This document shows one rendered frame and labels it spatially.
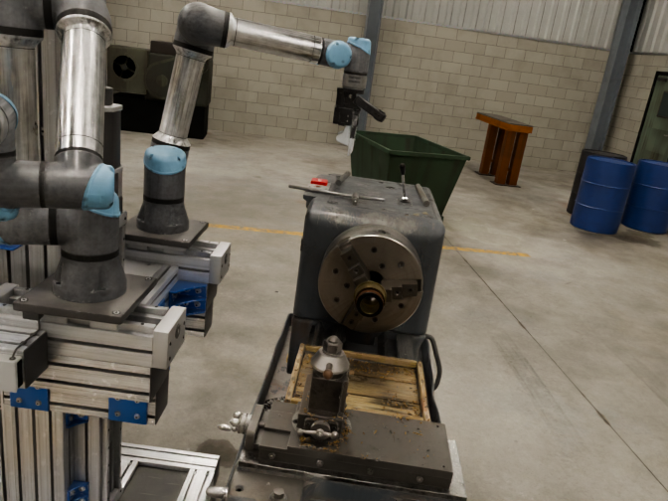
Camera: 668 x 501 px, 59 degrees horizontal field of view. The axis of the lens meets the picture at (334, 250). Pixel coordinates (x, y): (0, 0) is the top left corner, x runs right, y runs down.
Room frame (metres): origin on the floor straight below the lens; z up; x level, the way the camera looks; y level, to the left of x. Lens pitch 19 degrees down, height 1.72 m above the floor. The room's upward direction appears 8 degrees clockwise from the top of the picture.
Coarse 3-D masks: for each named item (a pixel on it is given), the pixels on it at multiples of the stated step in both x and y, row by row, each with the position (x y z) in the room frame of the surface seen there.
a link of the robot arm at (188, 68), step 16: (176, 32) 1.79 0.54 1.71; (176, 48) 1.78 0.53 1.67; (192, 48) 1.77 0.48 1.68; (208, 48) 1.80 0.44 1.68; (176, 64) 1.79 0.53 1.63; (192, 64) 1.78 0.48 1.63; (176, 80) 1.78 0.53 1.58; (192, 80) 1.79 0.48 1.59; (176, 96) 1.77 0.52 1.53; (192, 96) 1.80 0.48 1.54; (176, 112) 1.77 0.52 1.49; (192, 112) 1.81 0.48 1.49; (160, 128) 1.79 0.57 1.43; (176, 128) 1.77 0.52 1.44; (160, 144) 1.75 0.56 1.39; (176, 144) 1.76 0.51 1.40
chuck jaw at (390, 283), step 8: (384, 280) 1.62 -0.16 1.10; (392, 280) 1.62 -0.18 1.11; (400, 280) 1.62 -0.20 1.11; (408, 280) 1.62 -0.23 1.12; (416, 280) 1.62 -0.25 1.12; (392, 288) 1.57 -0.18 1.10; (400, 288) 1.57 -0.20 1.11; (408, 288) 1.59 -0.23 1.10; (416, 288) 1.59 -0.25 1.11; (392, 296) 1.57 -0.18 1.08; (400, 296) 1.57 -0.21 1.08; (408, 296) 1.59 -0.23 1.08
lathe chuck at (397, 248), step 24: (336, 240) 1.71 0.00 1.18; (360, 240) 1.63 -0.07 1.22; (384, 240) 1.63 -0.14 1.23; (336, 264) 1.64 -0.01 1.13; (384, 264) 1.63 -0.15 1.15; (408, 264) 1.63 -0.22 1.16; (336, 288) 1.64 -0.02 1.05; (336, 312) 1.64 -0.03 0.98; (384, 312) 1.63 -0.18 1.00; (408, 312) 1.63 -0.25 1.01
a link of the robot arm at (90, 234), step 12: (60, 216) 1.11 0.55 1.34; (72, 216) 1.12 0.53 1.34; (84, 216) 1.12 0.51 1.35; (96, 216) 1.13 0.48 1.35; (108, 216) 1.15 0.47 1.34; (60, 228) 1.11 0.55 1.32; (72, 228) 1.11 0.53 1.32; (84, 228) 1.12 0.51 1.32; (96, 228) 1.13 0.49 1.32; (108, 228) 1.15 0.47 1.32; (60, 240) 1.12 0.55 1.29; (72, 240) 1.12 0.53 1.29; (84, 240) 1.12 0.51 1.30; (96, 240) 1.13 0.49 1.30; (108, 240) 1.15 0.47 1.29; (72, 252) 1.12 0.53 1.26; (84, 252) 1.12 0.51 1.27; (96, 252) 1.13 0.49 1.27; (108, 252) 1.15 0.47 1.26
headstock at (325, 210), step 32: (352, 192) 2.07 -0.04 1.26; (384, 192) 2.14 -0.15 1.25; (416, 192) 2.21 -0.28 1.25; (320, 224) 1.79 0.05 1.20; (352, 224) 1.79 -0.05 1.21; (384, 224) 1.80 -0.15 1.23; (416, 224) 1.81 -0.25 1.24; (320, 256) 1.79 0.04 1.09; (320, 320) 1.80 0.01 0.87; (416, 320) 1.78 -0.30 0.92
